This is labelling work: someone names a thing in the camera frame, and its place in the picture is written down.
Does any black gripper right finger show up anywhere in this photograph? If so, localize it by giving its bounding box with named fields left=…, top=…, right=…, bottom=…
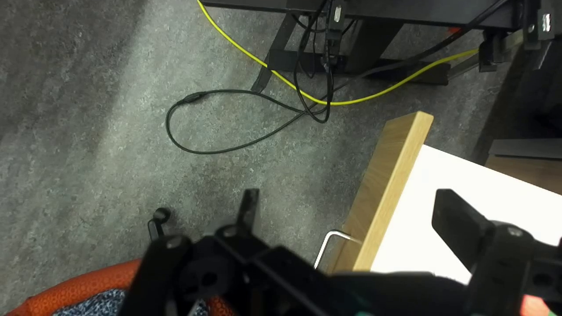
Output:
left=433, top=189, right=562, bottom=316

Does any yellow cable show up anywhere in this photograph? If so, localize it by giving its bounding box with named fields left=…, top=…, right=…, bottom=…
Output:
left=195, top=0, right=482, bottom=109

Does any silver drawer handle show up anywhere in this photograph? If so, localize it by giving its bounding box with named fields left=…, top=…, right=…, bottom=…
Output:
left=313, top=228, right=364, bottom=272

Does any orange mesh chair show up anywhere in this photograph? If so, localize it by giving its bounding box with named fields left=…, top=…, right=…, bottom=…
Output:
left=8, top=258, right=236, bottom=316

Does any black floor cable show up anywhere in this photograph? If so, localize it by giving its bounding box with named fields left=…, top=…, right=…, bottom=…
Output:
left=166, top=86, right=332, bottom=156

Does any black desk frame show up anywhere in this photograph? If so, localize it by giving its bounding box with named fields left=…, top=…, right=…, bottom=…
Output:
left=201, top=0, right=562, bottom=91

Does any blue speckled cushion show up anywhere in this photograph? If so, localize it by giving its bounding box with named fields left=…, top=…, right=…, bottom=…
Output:
left=51, top=286, right=213, bottom=316

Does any black chair caster base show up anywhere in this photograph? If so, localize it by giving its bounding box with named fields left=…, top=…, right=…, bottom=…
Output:
left=146, top=207, right=176, bottom=240

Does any wooden base cabinet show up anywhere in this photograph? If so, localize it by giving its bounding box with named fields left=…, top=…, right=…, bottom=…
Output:
left=483, top=137, right=562, bottom=197

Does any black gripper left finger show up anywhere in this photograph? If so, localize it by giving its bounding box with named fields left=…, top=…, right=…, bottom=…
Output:
left=122, top=188, right=278, bottom=316

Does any wooden front kitchen drawer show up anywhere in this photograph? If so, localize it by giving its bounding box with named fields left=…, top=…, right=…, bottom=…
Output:
left=318, top=110, right=562, bottom=286

